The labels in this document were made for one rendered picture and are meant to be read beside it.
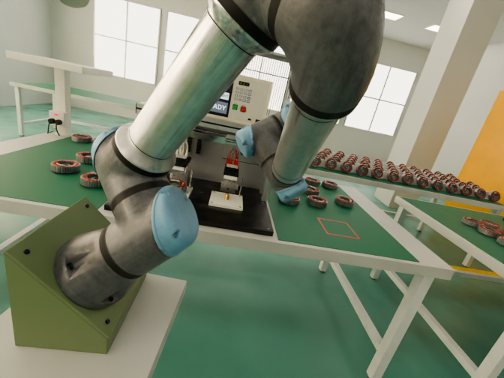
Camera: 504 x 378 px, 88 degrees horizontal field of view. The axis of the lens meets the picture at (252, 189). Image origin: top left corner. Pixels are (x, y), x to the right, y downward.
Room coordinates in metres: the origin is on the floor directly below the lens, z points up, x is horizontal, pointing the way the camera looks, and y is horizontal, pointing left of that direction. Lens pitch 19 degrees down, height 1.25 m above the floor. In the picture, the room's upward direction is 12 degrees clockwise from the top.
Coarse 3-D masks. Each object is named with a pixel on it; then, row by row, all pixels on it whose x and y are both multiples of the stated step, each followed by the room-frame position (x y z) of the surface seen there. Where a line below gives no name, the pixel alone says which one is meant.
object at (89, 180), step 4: (88, 172) 1.06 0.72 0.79; (92, 172) 1.07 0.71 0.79; (80, 176) 1.01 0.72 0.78; (84, 176) 1.01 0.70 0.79; (88, 176) 1.04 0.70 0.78; (92, 176) 1.06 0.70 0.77; (96, 176) 1.07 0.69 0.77; (80, 180) 1.00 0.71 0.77; (84, 180) 0.99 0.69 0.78; (88, 180) 0.99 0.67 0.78; (92, 180) 1.00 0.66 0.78; (96, 180) 1.00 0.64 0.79; (84, 184) 0.99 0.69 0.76; (88, 184) 0.99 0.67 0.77; (92, 184) 0.99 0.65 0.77; (96, 184) 1.00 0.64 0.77; (100, 184) 1.01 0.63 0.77
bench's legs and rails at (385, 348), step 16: (32, 224) 1.41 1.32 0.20; (16, 240) 1.25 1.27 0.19; (336, 272) 1.66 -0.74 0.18; (416, 288) 1.01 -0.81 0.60; (352, 304) 1.36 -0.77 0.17; (400, 304) 1.05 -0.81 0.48; (416, 304) 1.01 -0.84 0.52; (368, 320) 1.22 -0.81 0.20; (400, 320) 1.01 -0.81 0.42; (384, 336) 1.05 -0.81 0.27; (400, 336) 1.01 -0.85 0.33; (384, 352) 1.01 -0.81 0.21; (368, 368) 1.05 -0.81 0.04; (384, 368) 1.01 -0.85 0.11
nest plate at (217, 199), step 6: (216, 192) 1.17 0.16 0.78; (210, 198) 1.09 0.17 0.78; (216, 198) 1.10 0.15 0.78; (222, 198) 1.12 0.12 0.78; (234, 198) 1.15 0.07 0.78; (240, 198) 1.17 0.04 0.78; (210, 204) 1.04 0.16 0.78; (216, 204) 1.04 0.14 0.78; (222, 204) 1.05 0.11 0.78; (228, 204) 1.06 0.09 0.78; (234, 204) 1.08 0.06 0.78; (240, 204) 1.09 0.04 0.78; (240, 210) 1.05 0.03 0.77
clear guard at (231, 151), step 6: (228, 132) 1.23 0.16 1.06; (228, 138) 1.07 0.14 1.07; (234, 138) 1.10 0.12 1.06; (228, 144) 1.00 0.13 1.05; (234, 144) 1.01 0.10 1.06; (228, 150) 0.99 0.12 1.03; (234, 150) 0.99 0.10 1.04; (222, 156) 0.96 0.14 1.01; (228, 156) 0.97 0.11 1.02; (234, 156) 0.97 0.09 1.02; (240, 156) 0.98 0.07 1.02; (246, 162) 0.97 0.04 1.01; (252, 162) 0.98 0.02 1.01
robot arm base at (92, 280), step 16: (80, 240) 0.40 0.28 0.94; (96, 240) 0.39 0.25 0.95; (64, 256) 0.37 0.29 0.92; (80, 256) 0.37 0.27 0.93; (96, 256) 0.37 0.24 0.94; (64, 272) 0.35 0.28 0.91; (80, 272) 0.35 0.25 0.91; (96, 272) 0.36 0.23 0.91; (112, 272) 0.36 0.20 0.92; (64, 288) 0.34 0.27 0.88; (80, 288) 0.34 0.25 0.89; (96, 288) 0.35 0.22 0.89; (112, 288) 0.37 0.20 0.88; (128, 288) 0.40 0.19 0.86; (80, 304) 0.34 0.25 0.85; (96, 304) 0.35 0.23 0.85
